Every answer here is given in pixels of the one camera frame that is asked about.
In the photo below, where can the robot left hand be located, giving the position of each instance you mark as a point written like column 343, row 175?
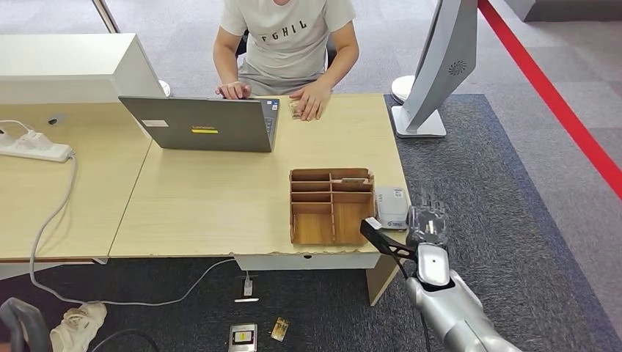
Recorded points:
column 427, row 226

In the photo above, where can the person's right hand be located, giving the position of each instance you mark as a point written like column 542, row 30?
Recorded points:
column 233, row 91

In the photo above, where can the person's left hand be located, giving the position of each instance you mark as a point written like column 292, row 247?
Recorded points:
column 313, row 99

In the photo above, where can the wooden organizer box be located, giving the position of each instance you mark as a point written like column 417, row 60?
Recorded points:
column 316, row 228

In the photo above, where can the person's left forearm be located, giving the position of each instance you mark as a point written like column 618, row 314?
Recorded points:
column 340, row 65

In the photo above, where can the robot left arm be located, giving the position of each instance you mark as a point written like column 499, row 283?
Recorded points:
column 452, row 311

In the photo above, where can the person's right forearm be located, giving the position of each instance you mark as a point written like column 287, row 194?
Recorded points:
column 224, row 65

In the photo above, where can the pale grey card reader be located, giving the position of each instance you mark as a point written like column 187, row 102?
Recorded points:
column 391, row 209

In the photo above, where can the person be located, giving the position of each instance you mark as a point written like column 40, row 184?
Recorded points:
column 286, row 44

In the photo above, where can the beige room key card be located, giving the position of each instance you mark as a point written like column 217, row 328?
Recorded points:
column 355, row 181

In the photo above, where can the small golden card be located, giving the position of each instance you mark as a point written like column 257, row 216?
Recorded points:
column 280, row 329

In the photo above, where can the grey laptop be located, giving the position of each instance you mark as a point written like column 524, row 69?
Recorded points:
column 204, row 126

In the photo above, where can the wooden desk leg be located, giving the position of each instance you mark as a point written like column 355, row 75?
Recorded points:
column 376, row 286

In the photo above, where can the grey standing display kiosk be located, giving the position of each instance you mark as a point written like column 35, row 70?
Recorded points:
column 442, row 58

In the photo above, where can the white desk crossbeam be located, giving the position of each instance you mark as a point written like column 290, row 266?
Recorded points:
column 272, row 262

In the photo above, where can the red barrier belt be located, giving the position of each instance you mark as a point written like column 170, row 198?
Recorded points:
column 559, row 107

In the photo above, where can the white floor plug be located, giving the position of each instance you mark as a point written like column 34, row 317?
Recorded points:
column 248, row 287

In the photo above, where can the black floor socket plate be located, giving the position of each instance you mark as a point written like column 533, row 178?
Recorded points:
column 239, row 291

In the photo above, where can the white power strip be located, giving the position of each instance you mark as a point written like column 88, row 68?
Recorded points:
column 39, row 150

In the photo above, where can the white power plug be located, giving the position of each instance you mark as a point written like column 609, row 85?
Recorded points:
column 34, row 138

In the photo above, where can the silver floor box yellow label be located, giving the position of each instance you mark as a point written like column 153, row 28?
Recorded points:
column 243, row 337

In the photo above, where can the grey bench base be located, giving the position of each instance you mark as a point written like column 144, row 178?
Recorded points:
column 559, row 9

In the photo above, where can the white sneaker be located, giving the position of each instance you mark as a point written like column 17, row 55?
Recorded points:
column 77, row 325

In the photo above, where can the black chair armrest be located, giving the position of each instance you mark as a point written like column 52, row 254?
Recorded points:
column 19, row 316

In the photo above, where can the black camera bracket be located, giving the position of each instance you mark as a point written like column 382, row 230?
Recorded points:
column 388, row 245

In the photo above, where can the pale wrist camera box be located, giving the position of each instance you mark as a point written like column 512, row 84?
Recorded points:
column 373, row 223

